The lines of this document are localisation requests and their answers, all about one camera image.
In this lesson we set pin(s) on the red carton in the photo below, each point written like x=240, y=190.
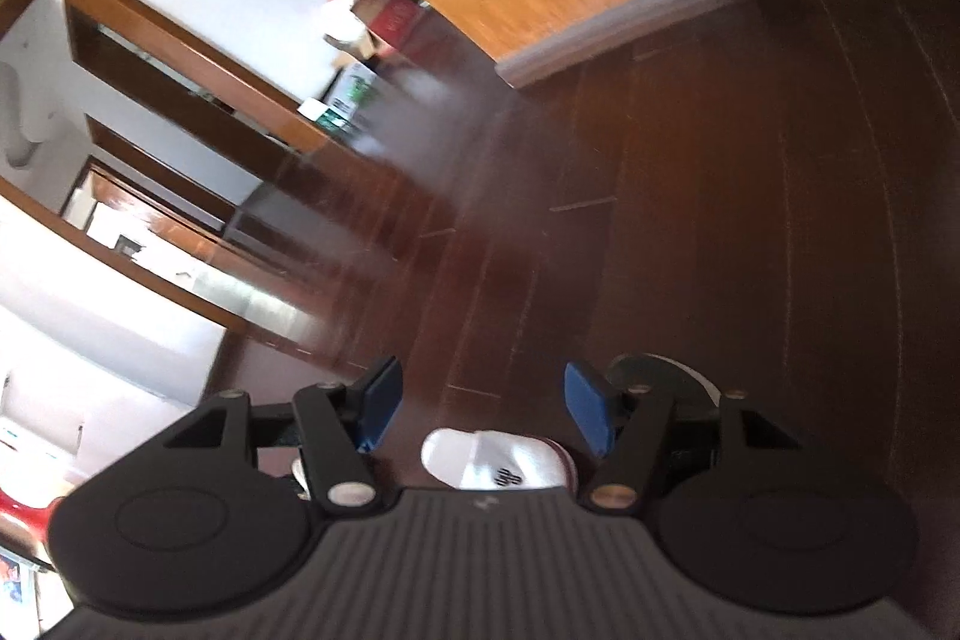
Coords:
x=397, y=21

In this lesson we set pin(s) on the white slipper with maroon trim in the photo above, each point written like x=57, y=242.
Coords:
x=495, y=460

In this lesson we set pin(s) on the red vase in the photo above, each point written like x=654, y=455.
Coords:
x=22, y=512

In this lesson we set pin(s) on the wooden door frame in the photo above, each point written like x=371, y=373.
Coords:
x=187, y=63
x=150, y=280

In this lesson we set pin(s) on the green and white carton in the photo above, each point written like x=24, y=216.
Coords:
x=319, y=111
x=352, y=96

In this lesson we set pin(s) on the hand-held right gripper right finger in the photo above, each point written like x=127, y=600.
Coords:
x=589, y=407

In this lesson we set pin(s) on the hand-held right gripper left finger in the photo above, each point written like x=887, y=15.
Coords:
x=381, y=404

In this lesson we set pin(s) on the grey knit sneaker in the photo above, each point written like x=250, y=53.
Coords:
x=652, y=374

